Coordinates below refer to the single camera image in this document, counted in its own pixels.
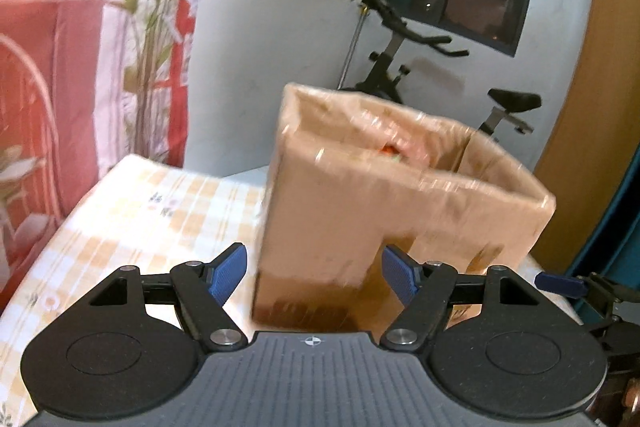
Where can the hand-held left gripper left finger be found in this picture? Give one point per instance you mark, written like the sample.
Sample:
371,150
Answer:
227,274

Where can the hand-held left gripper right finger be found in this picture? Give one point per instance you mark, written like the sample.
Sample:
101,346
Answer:
400,274

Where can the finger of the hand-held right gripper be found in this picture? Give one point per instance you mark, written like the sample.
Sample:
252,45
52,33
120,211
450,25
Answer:
560,283

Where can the brown cardboard box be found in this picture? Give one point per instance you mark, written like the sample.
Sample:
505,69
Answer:
340,207

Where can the orange red snack packet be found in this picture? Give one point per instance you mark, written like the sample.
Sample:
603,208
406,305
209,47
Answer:
390,151

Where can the dark teal panel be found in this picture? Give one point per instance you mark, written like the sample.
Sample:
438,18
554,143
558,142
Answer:
615,247

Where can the yellow checkered tablecloth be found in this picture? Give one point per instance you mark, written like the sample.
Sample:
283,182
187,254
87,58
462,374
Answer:
140,217

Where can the black exercise bike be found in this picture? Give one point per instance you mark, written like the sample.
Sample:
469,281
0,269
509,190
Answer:
385,72

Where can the brown wooden door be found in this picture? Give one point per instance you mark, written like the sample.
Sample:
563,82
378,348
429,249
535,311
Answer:
595,57

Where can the green artificial plant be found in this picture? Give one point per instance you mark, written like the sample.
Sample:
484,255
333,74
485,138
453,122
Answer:
150,32

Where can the pink red curtain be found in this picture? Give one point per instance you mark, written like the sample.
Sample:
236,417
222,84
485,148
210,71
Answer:
60,82

